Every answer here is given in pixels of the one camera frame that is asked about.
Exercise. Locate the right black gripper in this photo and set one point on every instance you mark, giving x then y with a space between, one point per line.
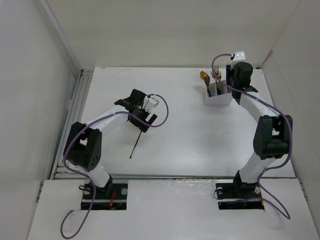
228 72

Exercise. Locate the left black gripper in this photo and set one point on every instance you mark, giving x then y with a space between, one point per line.
140 125

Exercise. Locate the gold fork green handle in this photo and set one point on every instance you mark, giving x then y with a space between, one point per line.
213 75

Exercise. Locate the gold round spoon green handle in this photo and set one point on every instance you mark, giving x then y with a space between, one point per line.
207 83

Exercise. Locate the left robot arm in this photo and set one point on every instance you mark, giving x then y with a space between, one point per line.
84 143

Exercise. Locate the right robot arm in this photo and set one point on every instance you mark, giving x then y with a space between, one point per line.
271 140

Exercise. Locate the white divided utensil container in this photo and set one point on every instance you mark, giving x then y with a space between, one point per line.
223 99

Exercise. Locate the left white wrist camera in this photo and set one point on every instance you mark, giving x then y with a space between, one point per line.
149 103

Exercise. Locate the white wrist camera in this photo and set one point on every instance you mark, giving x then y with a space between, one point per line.
149 103
237 57

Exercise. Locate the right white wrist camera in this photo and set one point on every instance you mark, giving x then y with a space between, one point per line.
237 57

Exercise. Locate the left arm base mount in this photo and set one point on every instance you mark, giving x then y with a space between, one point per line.
112 197

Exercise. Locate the aluminium rail frame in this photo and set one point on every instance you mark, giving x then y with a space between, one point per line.
75 107

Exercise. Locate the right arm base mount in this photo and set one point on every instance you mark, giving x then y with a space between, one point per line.
232 197

